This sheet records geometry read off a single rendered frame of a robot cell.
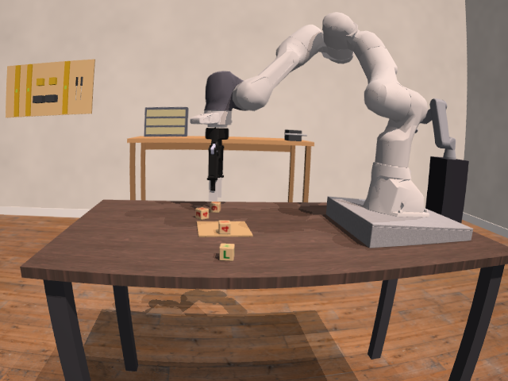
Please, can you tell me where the peach flat mat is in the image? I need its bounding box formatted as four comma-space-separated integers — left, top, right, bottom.
197, 221, 253, 237

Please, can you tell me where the tan letter block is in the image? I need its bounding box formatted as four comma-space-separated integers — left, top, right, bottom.
218, 221, 231, 234
195, 207, 209, 220
210, 202, 221, 213
219, 244, 234, 261

